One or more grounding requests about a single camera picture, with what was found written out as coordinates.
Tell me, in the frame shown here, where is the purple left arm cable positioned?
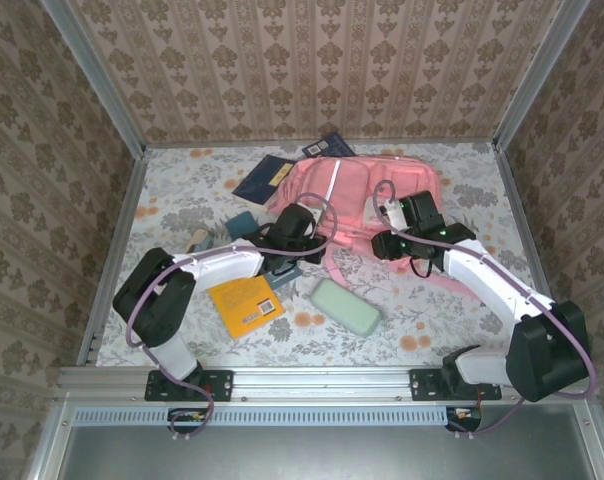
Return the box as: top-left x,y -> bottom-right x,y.
125,192 -> 339,442

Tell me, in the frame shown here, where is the aluminium side rail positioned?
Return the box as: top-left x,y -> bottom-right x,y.
494,148 -> 573,369
76,149 -> 151,369

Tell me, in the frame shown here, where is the pale green pencil case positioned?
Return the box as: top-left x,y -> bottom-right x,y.
309,278 -> 382,337

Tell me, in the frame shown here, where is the teal flap notebook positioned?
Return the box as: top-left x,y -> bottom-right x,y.
224,209 -> 303,292

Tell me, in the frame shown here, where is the aluminium frame post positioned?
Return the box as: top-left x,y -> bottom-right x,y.
491,0 -> 591,151
37,0 -> 148,157

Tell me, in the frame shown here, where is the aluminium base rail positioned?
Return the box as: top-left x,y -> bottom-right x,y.
56,364 -> 591,404

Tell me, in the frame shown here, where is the small beige teal object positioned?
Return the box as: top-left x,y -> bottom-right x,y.
183,227 -> 212,255

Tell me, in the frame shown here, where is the grey slotted cable duct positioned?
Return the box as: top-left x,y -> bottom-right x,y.
74,405 -> 483,427

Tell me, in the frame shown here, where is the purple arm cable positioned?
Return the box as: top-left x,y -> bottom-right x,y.
125,192 -> 339,442
373,179 -> 599,441

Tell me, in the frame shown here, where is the navy book with yellow label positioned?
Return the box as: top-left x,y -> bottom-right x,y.
230,153 -> 297,211

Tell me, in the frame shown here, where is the orange yellow book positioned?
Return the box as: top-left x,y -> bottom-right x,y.
207,274 -> 287,341

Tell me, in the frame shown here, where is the floral table cloth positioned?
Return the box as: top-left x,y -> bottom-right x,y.
95,144 -> 566,369

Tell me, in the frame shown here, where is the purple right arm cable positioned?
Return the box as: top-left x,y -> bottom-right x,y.
373,179 -> 599,441

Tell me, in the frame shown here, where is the pink student backpack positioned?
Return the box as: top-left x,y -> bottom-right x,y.
273,154 -> 483,301

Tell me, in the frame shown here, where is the grey metal sheet panel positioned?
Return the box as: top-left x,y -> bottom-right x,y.
56,424 -> 598,480

